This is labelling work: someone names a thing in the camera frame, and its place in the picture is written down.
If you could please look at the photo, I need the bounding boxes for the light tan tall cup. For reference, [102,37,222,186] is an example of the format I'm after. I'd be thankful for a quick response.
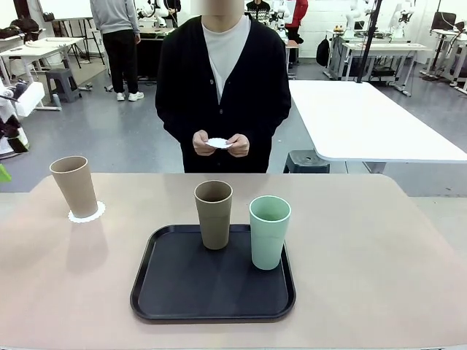
[49,155,99,219]

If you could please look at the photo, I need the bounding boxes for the black tripod pole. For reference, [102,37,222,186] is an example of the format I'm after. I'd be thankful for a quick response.
[355,0,384,84]

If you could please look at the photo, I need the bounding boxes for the large white table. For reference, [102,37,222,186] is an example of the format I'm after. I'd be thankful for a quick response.
[287,79,467,175]

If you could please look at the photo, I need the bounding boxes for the person's right forearm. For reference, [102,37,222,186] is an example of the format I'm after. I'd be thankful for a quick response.
[155,98,200,154]

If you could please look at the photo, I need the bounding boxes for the olive brown tall cup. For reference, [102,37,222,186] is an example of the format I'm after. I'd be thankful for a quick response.
[193,180,234,251]

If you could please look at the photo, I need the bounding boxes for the black and white bag pile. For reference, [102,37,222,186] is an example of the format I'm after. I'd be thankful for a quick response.
[0,85,31,161]

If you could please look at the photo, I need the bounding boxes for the pale green tall cup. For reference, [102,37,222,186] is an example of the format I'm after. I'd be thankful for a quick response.
[249,195,293,271]

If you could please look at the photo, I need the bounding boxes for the bystander in red jacket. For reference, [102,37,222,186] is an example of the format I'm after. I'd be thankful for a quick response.
[284,0,309,44]

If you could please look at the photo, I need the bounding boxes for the bystander in grey sweater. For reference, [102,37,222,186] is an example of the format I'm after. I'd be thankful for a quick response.
[89,0,145,102]

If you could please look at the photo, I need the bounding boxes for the grey step stool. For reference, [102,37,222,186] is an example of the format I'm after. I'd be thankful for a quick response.
[44,68,82,104]

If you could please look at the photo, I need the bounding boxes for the person's left forearm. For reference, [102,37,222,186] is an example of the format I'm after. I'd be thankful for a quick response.
[244,98,293,154]

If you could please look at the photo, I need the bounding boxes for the person's right hand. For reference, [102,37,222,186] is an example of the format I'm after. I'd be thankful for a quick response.
[192,130,219,157]

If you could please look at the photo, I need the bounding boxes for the person's left hand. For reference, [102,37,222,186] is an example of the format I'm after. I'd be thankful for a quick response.
[226,133,251,158]

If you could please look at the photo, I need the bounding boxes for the black plastic serving tray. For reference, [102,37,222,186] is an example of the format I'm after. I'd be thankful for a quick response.
[129,224,297,324]

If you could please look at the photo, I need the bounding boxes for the white work desk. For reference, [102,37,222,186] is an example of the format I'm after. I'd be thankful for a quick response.
[0,36,87,110]
[430,28,467,88]
[341,42,433,98]

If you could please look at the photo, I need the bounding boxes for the dark grey plastic stool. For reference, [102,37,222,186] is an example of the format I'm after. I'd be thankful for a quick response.
[282,149,331,174]

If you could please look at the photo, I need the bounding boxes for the black backpack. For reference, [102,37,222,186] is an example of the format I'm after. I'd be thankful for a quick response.
[315,37,331,69]

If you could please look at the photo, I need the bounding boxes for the bystander in patterned sweater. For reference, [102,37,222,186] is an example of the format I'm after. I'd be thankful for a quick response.
[246,0,273,25]

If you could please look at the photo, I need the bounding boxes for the white foam box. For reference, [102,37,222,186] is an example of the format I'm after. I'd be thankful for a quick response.
[14,82,45,118]

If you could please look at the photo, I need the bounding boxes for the white scalloped paper coaster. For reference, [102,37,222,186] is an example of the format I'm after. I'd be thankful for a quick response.
[204,137,236,150]
[67,200,107,224]

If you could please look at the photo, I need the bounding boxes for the person in black cardigan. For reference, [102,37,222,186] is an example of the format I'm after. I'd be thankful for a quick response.
[155,0,293,174]

